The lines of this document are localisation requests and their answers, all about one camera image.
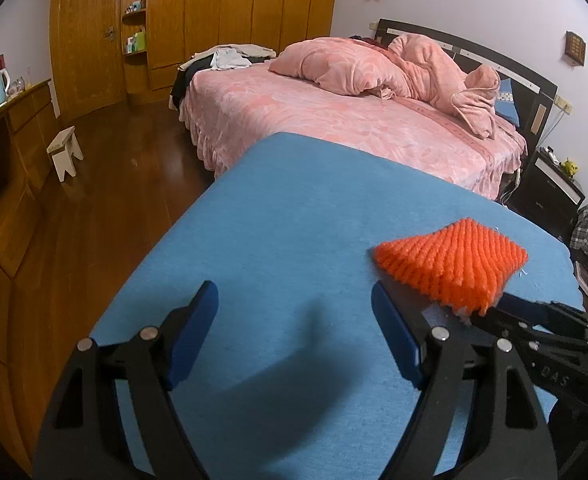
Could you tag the blue pillow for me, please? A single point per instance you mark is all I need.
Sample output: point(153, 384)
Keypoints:
point(508, 102)

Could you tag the black nightstand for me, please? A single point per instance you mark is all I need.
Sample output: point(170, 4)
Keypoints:
point(549, 195)

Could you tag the wall lamp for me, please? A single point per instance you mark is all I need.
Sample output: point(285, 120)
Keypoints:
point(576, 48)

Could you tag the orange knitted cloth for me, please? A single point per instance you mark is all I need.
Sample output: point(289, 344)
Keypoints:
point(449, 260)

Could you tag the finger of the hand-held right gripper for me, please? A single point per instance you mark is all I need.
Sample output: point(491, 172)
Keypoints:
point(524, 306)
point(504, 332)

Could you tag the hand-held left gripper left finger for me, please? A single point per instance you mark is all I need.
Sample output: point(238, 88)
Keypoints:
point(194, 330)

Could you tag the drinking glass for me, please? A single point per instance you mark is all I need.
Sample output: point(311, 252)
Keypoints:
point(18, 86)

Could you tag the wall outlet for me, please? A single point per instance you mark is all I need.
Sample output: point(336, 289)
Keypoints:
point(564, 105)

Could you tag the small white gadget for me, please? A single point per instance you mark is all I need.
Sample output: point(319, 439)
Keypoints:
point(549, 154)

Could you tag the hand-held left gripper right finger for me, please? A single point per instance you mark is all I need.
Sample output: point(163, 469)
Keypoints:
point(391, 332)

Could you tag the bed with pink sheet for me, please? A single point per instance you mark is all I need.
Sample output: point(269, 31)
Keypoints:
point(324, 115)

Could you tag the blue table cloth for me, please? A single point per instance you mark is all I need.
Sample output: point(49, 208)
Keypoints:
point(284, 240)

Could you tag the wooden wardrobe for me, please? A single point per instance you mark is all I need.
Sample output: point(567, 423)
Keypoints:
point(234, 10)

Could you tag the yellow toy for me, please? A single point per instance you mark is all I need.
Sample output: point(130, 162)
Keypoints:
point(569, 166)

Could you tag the dark bed headboard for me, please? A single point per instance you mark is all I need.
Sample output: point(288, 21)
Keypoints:
point(524, 77)

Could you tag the pile of clothes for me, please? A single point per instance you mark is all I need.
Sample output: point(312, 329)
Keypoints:
point(224, 60)

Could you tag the small white stool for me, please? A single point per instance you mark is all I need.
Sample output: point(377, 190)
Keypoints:
point(66, 152)

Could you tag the pink duvet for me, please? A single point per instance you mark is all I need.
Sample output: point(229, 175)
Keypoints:
point(344, 67)

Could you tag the wooden door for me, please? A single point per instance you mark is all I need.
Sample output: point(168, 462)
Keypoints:
point(86, 50)

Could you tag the wooden sideboard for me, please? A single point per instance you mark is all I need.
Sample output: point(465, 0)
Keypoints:
point(21, 160)

